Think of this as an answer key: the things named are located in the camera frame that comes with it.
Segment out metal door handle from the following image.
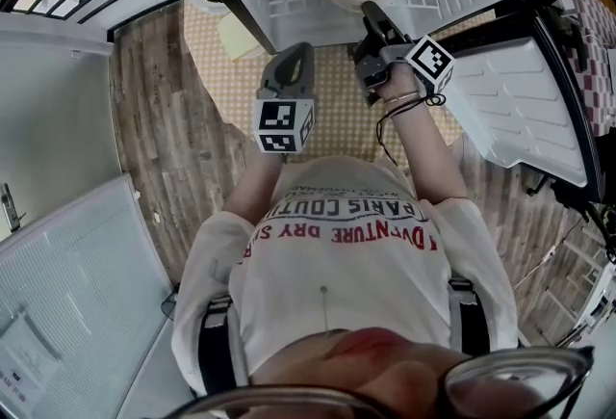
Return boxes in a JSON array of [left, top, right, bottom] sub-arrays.
[[0, 182, 26, 231]]

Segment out red and white checkered cloth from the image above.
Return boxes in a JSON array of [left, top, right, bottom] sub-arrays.
[[564, 0, 616, 138]]

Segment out black cord wristband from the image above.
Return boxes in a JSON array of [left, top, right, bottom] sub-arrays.
[[374, 94, 447, 168]]

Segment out black-rimmed eyeglasses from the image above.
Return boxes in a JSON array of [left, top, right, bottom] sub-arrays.
[[172, 345, 596, 419]]

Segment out beige checkered tablecloth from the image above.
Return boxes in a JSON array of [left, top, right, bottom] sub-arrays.
[[182, 0, 498, 164]]

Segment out person's face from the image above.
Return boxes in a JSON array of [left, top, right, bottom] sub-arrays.
[[249, 327, 545, 419]]

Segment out white door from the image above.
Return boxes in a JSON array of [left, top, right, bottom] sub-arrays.
[[0, 12, 122, 243]]

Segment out white printed t-shirt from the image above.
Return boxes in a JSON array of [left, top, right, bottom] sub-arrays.
[[170, 154, 519, 398]]

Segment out person's right forearm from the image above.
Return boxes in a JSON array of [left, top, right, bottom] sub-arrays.
[[383, 93, 471, 207]]

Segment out pale yellow paper sheet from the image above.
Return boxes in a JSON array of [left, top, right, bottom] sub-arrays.
[[216, 13, 267, 63]]

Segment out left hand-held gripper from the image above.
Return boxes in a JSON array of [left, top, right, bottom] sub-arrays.
[[253, 42, 317, 155]]

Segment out person's right hand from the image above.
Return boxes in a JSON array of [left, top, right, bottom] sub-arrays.
[[373, 63, 421, 103]]

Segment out thin gold bracelet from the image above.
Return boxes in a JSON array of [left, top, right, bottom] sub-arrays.
[[383, 90, 421, 105]]

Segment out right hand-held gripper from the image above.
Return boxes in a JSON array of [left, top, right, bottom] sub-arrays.
[[353, 1, 456, 107]]

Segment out person's left forearm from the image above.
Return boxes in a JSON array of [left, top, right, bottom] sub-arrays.
[[223, 149, 291, 217]]

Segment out small white round dish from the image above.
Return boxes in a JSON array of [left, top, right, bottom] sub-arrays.
[[189, 0, 228, 17]]

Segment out black and grey shoulder strap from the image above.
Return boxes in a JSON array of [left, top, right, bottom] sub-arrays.
[[447, 278, 493, 356], [196, 295, 241, 398]]

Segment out frosted glass partition panel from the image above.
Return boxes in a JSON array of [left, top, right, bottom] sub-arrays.
[[0, 173, 194, 419]]

